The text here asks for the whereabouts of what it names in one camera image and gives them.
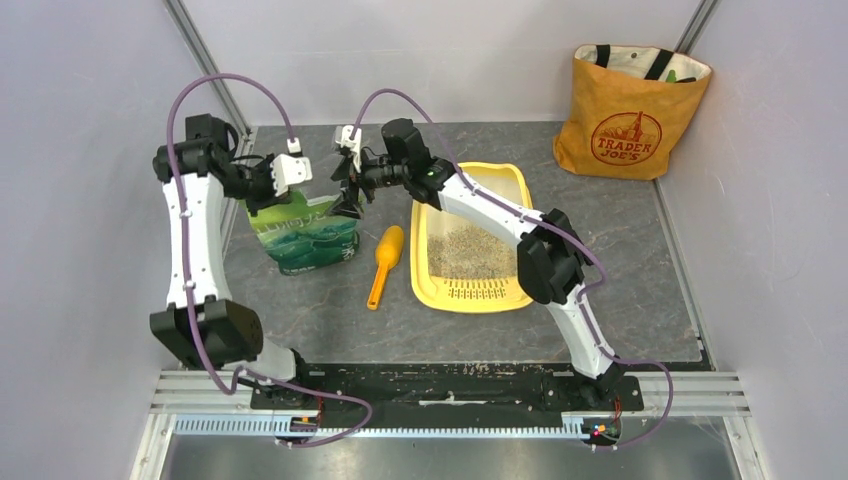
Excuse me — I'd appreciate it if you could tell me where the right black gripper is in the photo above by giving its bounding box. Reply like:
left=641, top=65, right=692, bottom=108
left=326, top=148, right=408, bottom=222

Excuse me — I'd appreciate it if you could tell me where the green litter bag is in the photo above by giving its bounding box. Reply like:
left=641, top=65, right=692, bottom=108
left=248, top=190, right=360, bottom=276

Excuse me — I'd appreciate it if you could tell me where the orange litter scoop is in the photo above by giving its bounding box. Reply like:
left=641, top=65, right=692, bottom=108
left=366, top=225, right=405, bottom=310

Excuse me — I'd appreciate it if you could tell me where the yellow litter box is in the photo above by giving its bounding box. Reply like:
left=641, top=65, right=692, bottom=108
left=409, top=162, right=533, bottom=314

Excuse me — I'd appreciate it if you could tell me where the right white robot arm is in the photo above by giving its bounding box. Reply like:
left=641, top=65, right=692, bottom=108
left=328, top=118, right=624, bottom=409

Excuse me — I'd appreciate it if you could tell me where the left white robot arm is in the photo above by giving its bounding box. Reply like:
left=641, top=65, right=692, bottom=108
left=149, top=114, right=314, bottom=409

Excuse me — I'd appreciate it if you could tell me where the grey litter pile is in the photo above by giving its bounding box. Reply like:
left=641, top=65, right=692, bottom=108
left=427, top=226, right=517, bottom=280

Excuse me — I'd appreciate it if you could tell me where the orange Trader Joe's bag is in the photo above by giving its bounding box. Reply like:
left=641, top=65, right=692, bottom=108
left=553, top=44, right=713, bottom=181

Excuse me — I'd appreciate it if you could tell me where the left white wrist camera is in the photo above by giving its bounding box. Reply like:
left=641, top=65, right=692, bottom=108
left=271, top=137, right=313, bottom=197

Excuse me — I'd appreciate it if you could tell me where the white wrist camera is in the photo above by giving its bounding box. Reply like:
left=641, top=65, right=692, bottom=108
left=334, top=125, right=362, bottom=173
left=271, top=137, right=313, bottom=197

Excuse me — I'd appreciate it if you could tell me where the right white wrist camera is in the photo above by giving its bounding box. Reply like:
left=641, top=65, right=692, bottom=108
left=334, top=125, right=362, bottom=173

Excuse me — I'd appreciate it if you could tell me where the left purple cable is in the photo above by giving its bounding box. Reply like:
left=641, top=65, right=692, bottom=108
left=165, top=72, right=374, bottom=450

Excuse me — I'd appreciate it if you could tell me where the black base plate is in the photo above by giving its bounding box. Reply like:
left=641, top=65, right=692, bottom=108
left=250, top=362, right=645, bottom=429

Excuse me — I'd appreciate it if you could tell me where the aluminium rail frame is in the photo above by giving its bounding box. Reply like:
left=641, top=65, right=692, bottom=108
left=130, top=371, right=765, bottom=479

